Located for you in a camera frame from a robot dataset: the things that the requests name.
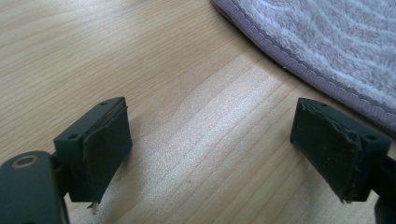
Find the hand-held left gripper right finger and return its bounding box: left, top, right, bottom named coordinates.
left=290, top=97, right=392, bottom=204

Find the light purple towel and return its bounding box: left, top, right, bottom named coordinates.
left=210, top=0, right=396, bottom=133

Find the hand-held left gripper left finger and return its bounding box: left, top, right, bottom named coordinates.
left=53, top=96, right=134, bottom=210

